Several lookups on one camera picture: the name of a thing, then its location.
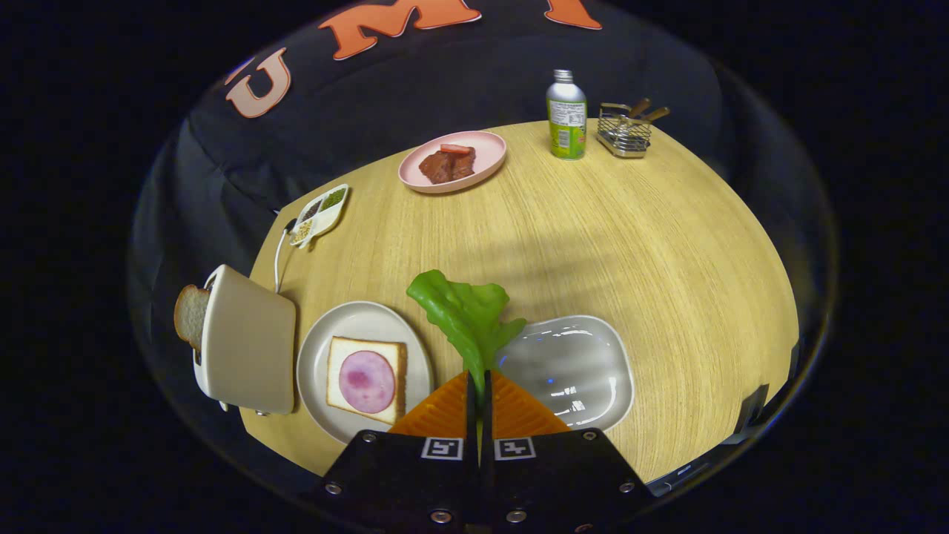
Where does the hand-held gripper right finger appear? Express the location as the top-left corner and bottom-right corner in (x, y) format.
(480, 369), (657, 534)

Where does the pink ham slice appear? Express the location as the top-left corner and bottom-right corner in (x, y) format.
(340, 351), (397, 415)

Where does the silver bottle with green label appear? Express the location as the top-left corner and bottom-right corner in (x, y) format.
(546, 69), (588, 161)

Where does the green lettuce leaf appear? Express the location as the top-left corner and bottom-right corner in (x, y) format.
(406, 269), (528, 407)

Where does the pink plate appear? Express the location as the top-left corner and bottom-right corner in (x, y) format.
(398, 131), (508, 195)

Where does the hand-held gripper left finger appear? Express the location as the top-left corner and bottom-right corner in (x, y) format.
(308, 371), (481, 534)

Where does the plain white bread slice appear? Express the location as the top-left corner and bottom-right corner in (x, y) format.
(173, 284), (213, 351)

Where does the white divided seasoning tray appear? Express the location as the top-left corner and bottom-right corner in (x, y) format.
(288, 184), (350, 249)

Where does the metal wire basket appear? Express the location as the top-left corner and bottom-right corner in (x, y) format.
(597, 102), (654, 159)

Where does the round white plate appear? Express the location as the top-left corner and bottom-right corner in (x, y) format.
(297, 300), (434, 446)

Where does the white power cable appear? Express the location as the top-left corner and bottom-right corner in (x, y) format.
(274, 218), (299, 294)

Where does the white toaster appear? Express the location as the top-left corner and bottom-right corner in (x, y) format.
(194, 264), (297, 416)

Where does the toasted-edge bread slice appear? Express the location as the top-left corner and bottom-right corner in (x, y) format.
(326, 336), (409, 426)

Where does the glossy white squarish plate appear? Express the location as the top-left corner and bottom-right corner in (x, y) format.
(492, 315), (635, 433)

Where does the brown meat chunk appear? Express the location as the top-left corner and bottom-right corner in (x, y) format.
(419, 150), (477, 185)

